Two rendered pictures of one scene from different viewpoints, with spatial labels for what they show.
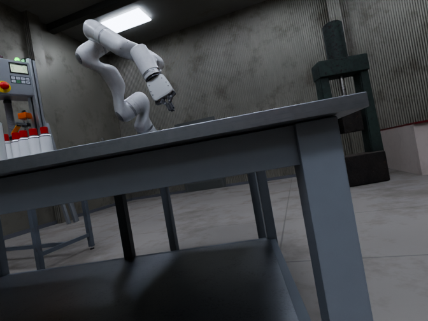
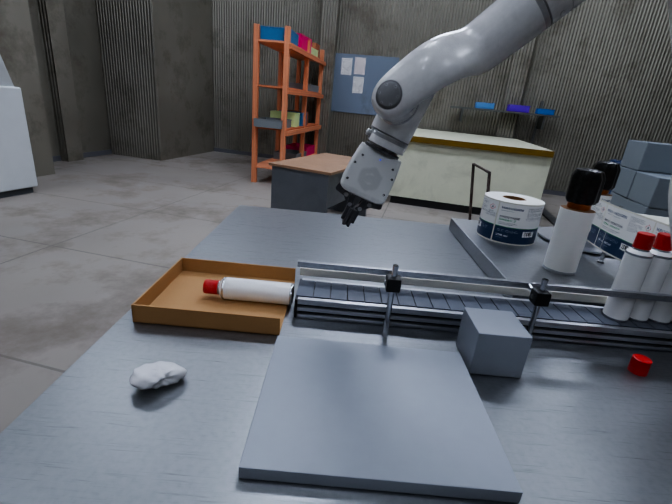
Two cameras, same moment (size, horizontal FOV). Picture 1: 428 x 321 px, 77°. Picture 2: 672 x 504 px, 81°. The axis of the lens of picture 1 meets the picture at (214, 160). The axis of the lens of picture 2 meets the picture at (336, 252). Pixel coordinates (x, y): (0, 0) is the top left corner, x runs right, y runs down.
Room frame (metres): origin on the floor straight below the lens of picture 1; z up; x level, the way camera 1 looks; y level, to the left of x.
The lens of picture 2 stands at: (2.05, 0.04, 1.29)
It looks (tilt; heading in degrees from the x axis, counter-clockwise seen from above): 21 degrees down; 174
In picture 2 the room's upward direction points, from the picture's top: 6 degrees clockwise
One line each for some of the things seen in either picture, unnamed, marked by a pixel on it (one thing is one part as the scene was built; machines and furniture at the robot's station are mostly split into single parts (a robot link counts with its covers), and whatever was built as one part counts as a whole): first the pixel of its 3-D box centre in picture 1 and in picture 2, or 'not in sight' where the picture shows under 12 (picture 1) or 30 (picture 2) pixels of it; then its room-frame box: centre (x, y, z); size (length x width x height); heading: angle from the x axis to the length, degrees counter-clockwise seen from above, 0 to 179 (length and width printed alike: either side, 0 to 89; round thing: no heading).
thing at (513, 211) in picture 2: not in sight; (509, 217); (0.72, 0.81, 0.95); 0.20 x 0.20 x 0.14
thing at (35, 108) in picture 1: (37, 120); not in sight; (1.46, 0.91, 1.16); 0.04 x 0.04 x 0.67; 84
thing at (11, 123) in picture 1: (10, 120); not in sight; (1.42, 1.03, 1.18); 0.04 x 0.04 x 0.21
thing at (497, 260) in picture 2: not in sight; (590, 262); (0.88, 1.04, 0.86); 0.80 x 0.67 x 0.05; 84
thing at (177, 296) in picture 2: not in sight; (224, 291); (1.21, -0.11, 0.85); 0.30 x 0.26 x 0.04; 84
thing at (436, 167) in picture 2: not in sight; (457, 166); (-4.34, 2.61, 0.48); 2.54 x 2.06 x 0.95; 163
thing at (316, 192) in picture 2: not in sight; (324, 192); (-2.25, 0.33, 0.34); 1.28 x 0.66 x 0.68; 152
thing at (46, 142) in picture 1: (46, 148); (630, 276); (1.30, 0.79, 0.98); 0.05 x 0.05 x 0.20
